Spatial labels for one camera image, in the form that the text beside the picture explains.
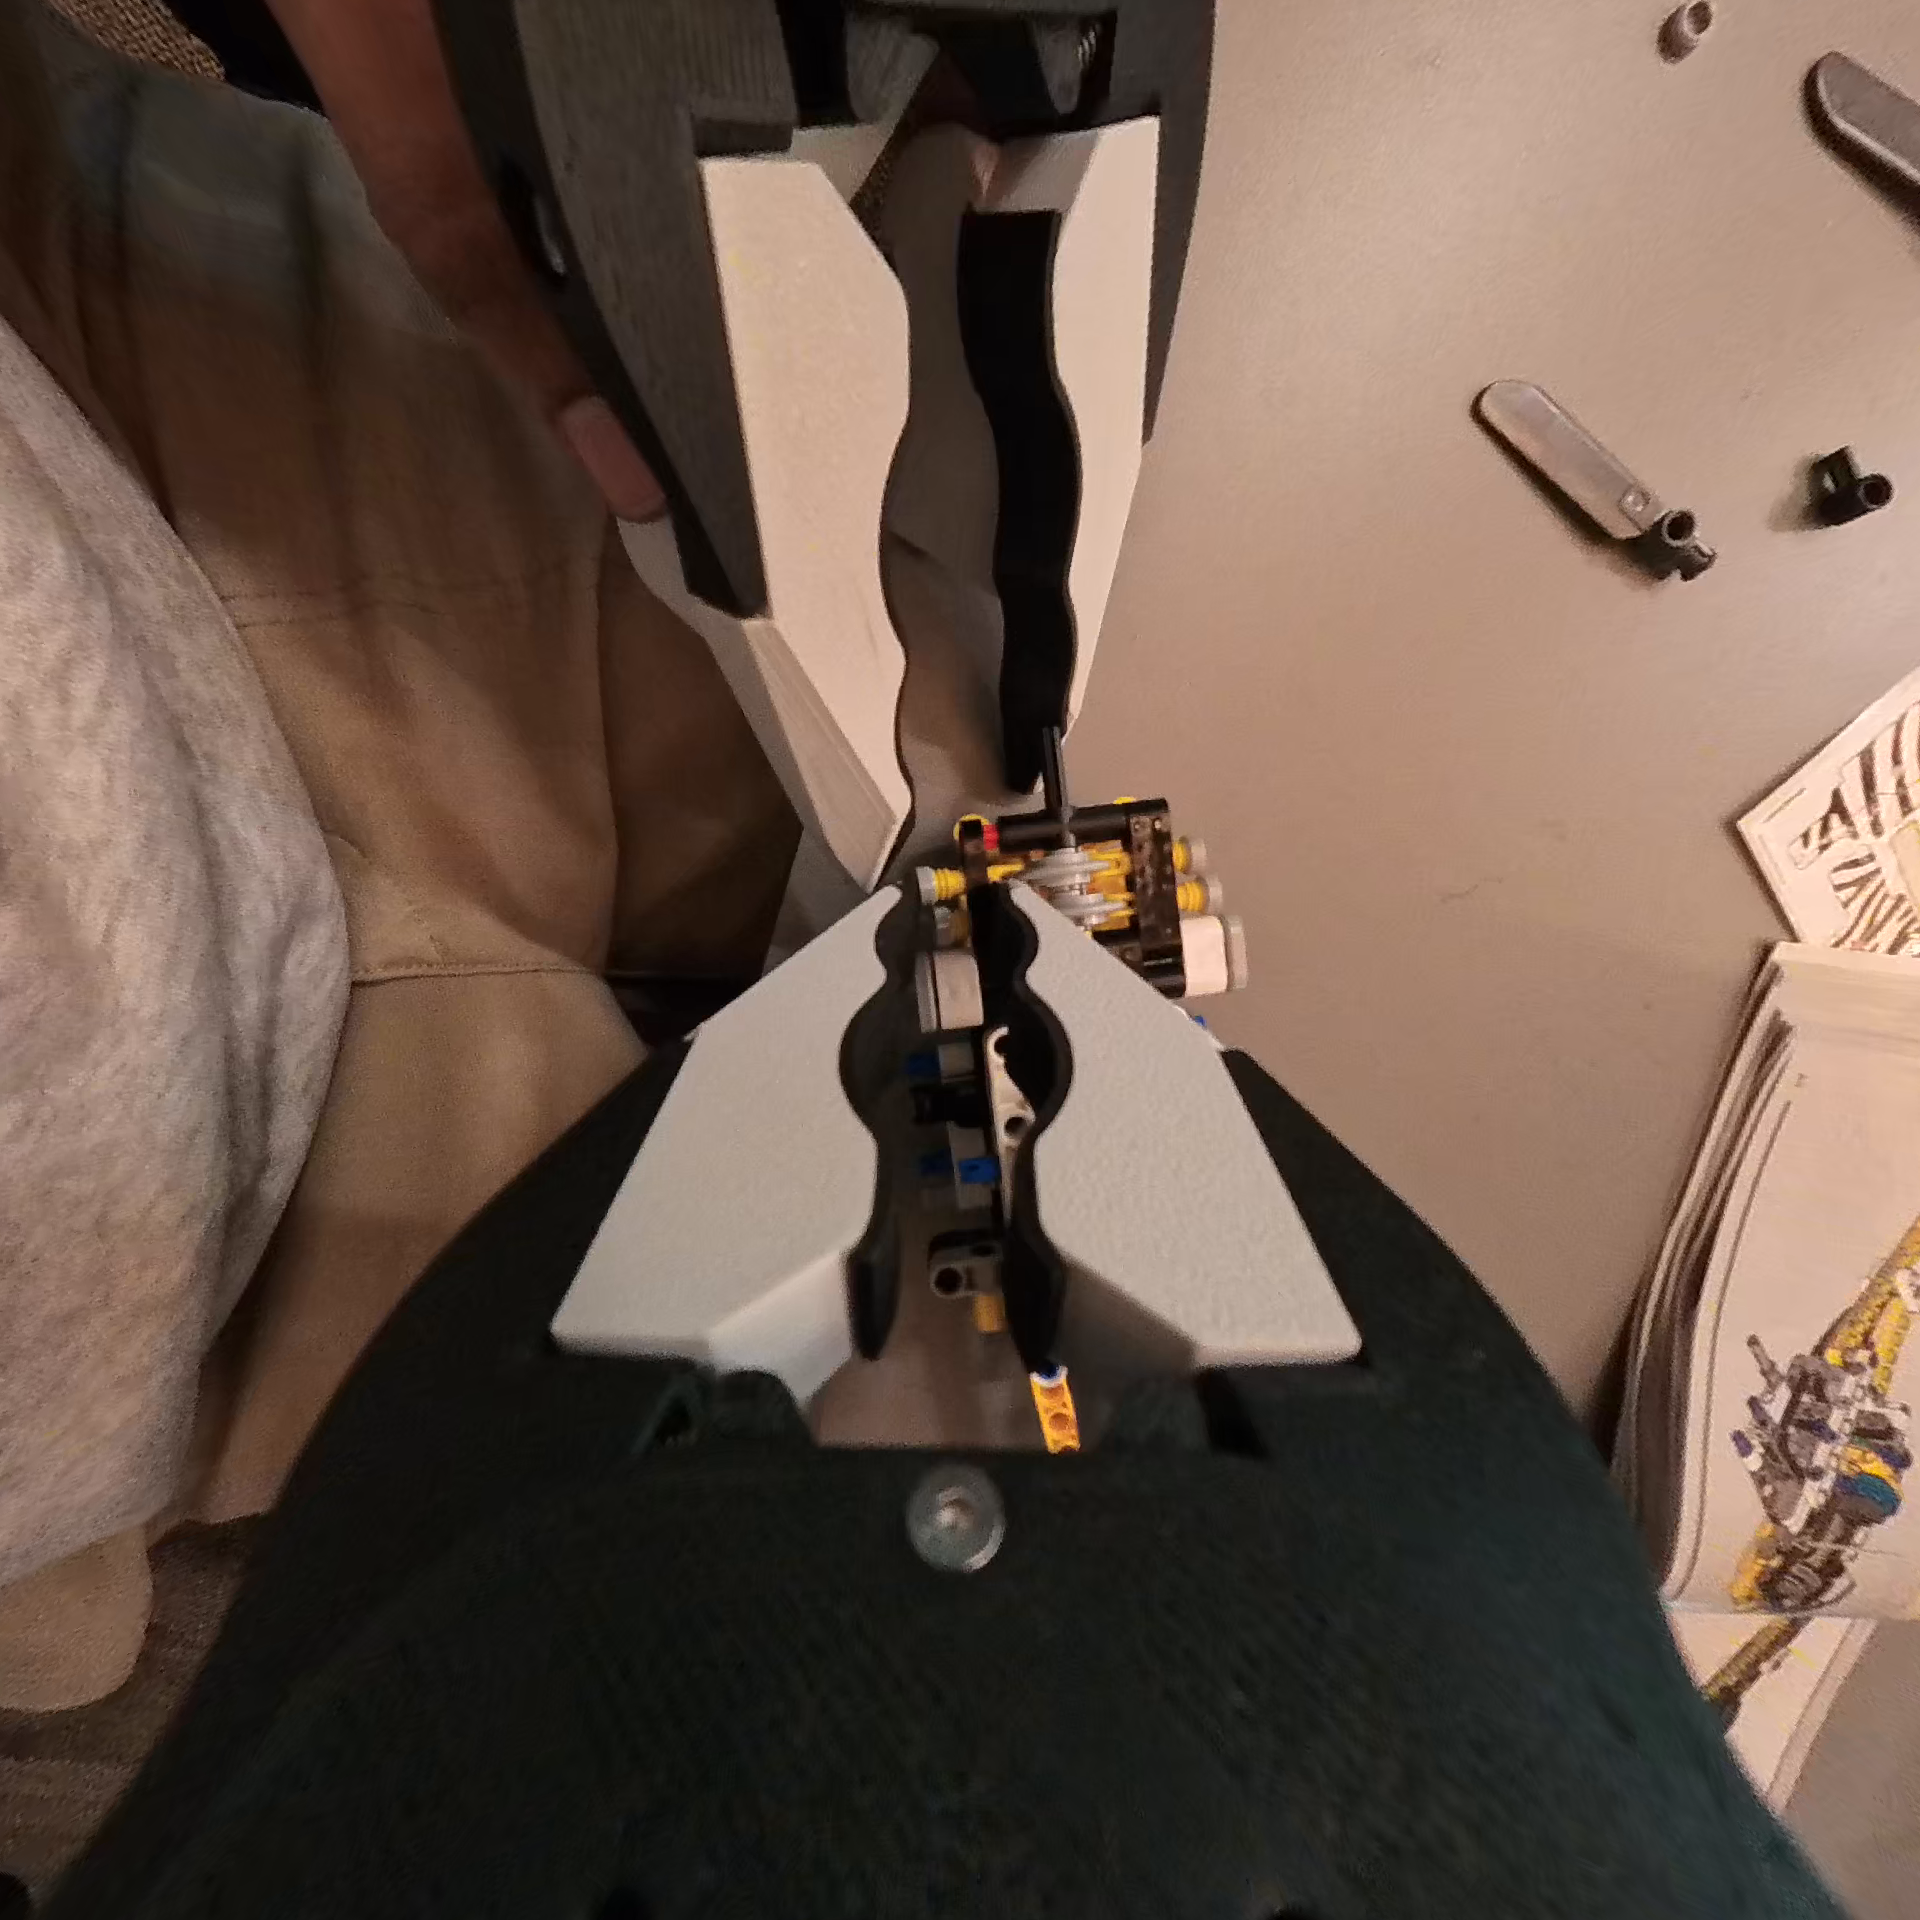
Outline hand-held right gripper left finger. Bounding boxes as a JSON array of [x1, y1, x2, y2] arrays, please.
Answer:
[[550, 883, 921, 1403]]

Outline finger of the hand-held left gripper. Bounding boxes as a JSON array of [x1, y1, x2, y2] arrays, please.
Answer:
[[620, 155, 916, 965], [958, 116, 1164, 799]]

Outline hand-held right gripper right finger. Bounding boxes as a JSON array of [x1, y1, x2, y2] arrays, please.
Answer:
[[1009, 883, 1364, 1403]]

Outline yellow and black lego model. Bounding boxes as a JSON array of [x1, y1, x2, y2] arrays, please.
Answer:
[[904, 726, 1250, 1453]]

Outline grey lego panel with connector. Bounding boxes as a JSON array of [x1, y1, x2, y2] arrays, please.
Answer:
[[1475, 379, 1716, 583]]

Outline lego instruction booklet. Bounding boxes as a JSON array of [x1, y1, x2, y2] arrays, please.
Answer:
[[1612, 942, 1920, 1807]]

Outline black lego connector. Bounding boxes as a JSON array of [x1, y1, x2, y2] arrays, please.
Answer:
[[1804, 448, 1896, 531]]

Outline person's left hand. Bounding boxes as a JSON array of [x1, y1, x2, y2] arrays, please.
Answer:
[[270, 0, 675, 523]]

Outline beige trousers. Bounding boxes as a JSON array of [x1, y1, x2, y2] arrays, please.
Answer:
[[0, 0, 804, 1711]]

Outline grey fleece jacket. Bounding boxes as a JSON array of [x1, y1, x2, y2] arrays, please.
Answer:
[[0, 311, 357, 1588]]

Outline striped sticker sheet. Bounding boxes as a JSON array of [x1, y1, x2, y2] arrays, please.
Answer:
[[1737, 670, 1920, 963]]

